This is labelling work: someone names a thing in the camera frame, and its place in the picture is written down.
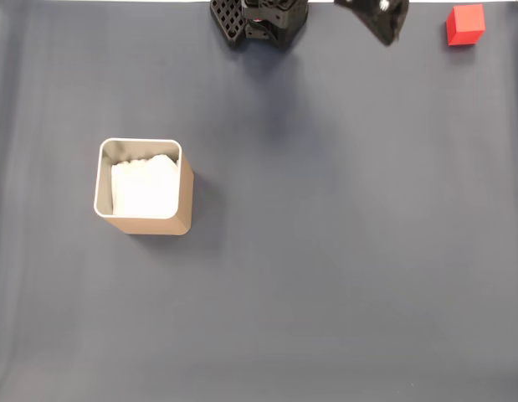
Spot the red cube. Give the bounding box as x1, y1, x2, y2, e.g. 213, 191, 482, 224
445, 3, 487, 46

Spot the tan square box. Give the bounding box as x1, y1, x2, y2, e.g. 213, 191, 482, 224
93, 137, 196, 236

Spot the dark blue-grey mat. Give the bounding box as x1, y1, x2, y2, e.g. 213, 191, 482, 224
0, 2, 518, 402

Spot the white paper padding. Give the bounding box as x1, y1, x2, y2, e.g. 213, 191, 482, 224
110, 154, 179, 217

